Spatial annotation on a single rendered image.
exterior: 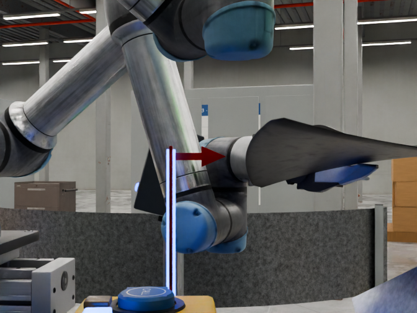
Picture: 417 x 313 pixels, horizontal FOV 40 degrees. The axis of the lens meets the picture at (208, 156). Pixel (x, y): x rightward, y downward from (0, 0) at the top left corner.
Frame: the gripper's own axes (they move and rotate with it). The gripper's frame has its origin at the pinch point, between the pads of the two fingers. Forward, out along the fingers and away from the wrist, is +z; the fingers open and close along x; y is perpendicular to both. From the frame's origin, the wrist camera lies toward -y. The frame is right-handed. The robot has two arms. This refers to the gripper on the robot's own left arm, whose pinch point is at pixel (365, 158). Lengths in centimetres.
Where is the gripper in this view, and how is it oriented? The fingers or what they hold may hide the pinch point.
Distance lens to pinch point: 76.4
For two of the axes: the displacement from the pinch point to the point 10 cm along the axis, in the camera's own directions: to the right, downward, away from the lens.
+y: 7.7, 1.1, 6.3
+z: 6.4, 0.0, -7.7
